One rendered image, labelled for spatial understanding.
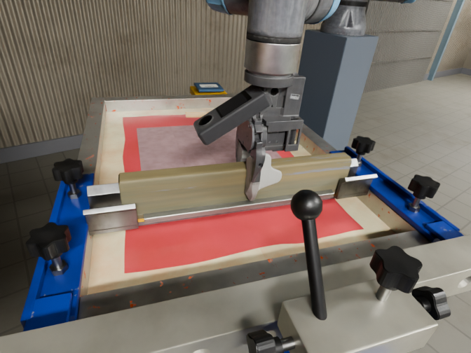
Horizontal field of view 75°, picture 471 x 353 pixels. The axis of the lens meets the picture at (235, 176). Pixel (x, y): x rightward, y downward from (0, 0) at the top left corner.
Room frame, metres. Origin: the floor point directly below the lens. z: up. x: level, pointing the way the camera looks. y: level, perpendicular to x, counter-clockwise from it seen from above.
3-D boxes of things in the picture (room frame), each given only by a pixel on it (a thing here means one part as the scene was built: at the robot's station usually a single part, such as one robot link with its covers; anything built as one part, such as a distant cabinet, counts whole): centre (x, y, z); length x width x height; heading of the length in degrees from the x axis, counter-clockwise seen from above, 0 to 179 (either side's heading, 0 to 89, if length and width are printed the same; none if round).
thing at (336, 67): (1.19, -0.33, 0.60); 0.18 x 0.18 x 1.20; 38
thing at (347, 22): (1.19, -0.33, 1.25); 0.15 x 0.15 x 0.10
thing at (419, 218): (0.52, -0.29, 0.98); 0.30 x 0.05 x 0.07; 20
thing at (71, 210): (0.33, 0.23, 0.98); 0.30 x 0.05 x 0.07; 20
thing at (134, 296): (0.65, 0.05, 0.97); 0.79 x 0.58 x 0.04; 20
